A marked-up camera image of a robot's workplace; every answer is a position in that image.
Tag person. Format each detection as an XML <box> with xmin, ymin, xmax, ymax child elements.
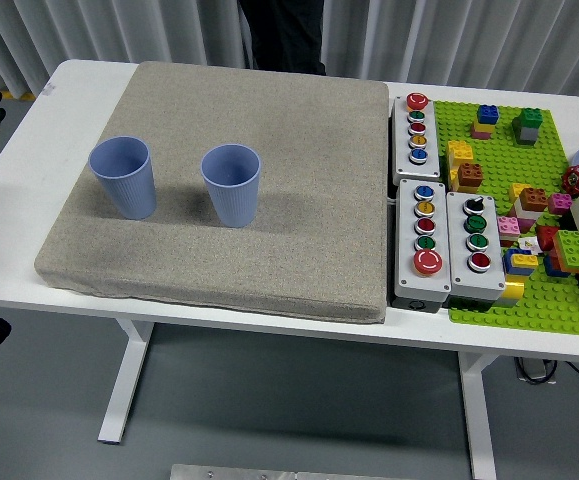
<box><xmin>236</xmin><ymin>0</ymin><xmax>328</xmax><ymax>76</ymax></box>

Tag yellow toy cylinder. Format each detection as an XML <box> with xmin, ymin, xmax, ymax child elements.
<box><xmin>498</xmin><ymin>276</ymin><xmax>527</xmax><ymax>307</ymax></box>

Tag white pleated curtain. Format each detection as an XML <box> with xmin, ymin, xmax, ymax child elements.
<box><xmin>0</xmin><ymin>0</ymin><xmax>579</xmax><ymax>99</ymax></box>

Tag large green toy brick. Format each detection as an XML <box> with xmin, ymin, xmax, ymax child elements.
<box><xmin>552</xmin><ymin>229</ymin><xmax>579</xmax><ymax>269</ymax></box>

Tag brown toy brick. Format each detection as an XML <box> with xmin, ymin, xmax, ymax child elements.
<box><xmin>517</xmin><ymin>187</ymin><xmax>549</xmax><ymax>212</ymax></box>
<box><xmin>456</xmin><ymin>162</ymin><xmax>484</xmax><ymax>194</ymax></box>

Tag grey-brown fabric mat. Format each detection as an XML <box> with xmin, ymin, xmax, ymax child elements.
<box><xmin>34</xmin><ymin>60</ymin><xmax>389</xmax><ymax>325</ymax></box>

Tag magenta toy brick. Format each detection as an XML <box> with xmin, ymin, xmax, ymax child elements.
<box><xmin>547</xmin><ymin>192</ymin><xmax>574</xmax><ymax>216</ymax></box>

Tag red toy brick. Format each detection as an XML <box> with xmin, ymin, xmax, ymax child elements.
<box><xmin>535</xmin><ymin>225</ymin><xmax>561</xmax><ymax>251</ymax></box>

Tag green studded baseplate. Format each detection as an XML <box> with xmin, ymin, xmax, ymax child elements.
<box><xmin>432</xmin><ymin>99</ymin><xmax>579</xmax><ymax>337</ymax></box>

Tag grey selector-switch control box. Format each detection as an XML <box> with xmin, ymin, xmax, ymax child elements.
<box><xmin>445</xmin><ymin>191</ymin><xmax>507</xmax><ymax>307</ymax></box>

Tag blue ribbed plastic cup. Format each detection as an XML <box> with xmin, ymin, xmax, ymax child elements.
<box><xmin>200</xmin><ymin>143</ymin><xmax>262</xmax><ymax>229</ymax></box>
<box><xmin>88</xmin><ymin>135</ymin><xmax>158</xmax><ymax>221</ymax></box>

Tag tall yellow toy brick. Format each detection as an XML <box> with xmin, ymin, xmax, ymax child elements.
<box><xmin>446</xmin><ymin>139</ymin><xmax>475</xmax><ymax>187</ymax></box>

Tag white table leg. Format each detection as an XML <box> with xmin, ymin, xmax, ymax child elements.
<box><xmin>97</xmin><ymin>319</ymin><xmax>156</xmax><ymax>445</ymax></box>
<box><xmin>457</xmin><ymin>351</ymin><xmax>499</xmax><ymax>480</ymax></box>

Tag white toy brick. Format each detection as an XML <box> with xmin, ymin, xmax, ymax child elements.
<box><xmin>513</xmin><ymin>199</ymin><xmax>541</xmax><ymax>222</ymax></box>

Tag grey five-button control box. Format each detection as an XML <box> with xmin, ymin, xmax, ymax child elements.
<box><xmin>391</xmin><ymin>92</ymin><xmax>443</xmax><ymax>187</ymax></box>
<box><xmin>392</xmin><ymin>178</ymin><xmax>454</xmax><ymax>314</ymax></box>

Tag grey toy brick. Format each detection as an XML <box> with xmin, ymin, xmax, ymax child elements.
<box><xmin>513</xmin><ymin>124</ymin><xmax>540</xmax><ymax>147</ymax></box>

